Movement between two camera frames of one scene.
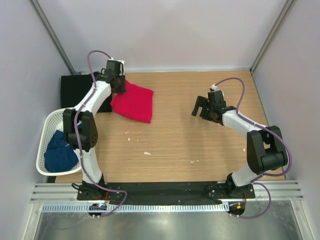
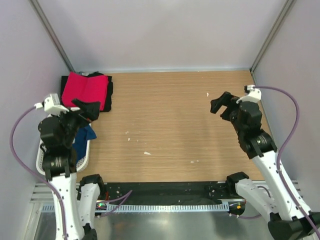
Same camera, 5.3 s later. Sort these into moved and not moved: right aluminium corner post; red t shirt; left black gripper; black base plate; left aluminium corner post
Moved: left black gripper; red t shirt
Not moved: right aluminium corner post; left aluminium corner post; black base plate
